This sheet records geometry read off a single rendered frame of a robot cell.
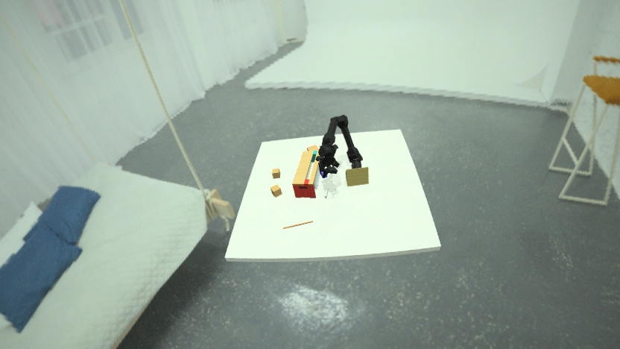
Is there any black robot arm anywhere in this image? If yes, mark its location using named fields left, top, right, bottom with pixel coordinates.
left=318, top=115, right=363, bottom=169

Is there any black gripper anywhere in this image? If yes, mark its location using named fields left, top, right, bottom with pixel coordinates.
left=316, top=156, right=338, bottom=177

